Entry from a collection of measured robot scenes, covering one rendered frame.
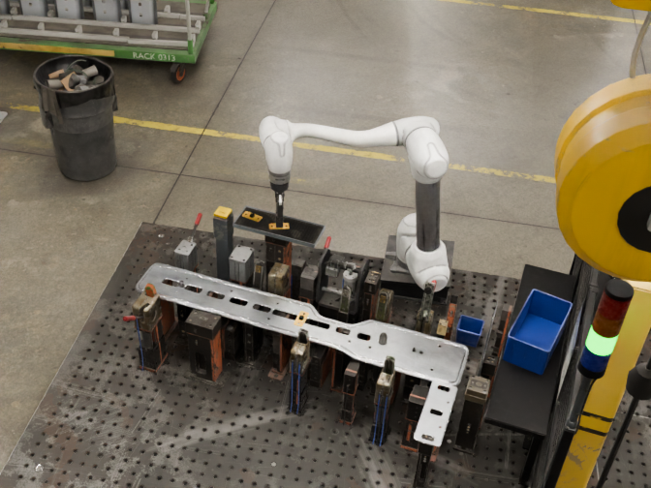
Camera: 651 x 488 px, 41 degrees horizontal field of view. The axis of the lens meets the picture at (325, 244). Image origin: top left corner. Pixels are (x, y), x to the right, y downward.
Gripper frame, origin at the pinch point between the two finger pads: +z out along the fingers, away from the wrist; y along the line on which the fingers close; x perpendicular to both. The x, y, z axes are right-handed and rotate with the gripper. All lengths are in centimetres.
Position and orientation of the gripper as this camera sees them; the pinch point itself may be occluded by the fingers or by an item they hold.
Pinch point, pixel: (279, 219)
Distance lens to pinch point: 361.8
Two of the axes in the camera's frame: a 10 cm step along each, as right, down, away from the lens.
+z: -0.4, 7.7, 6.4
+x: 9.9, -0.3, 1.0
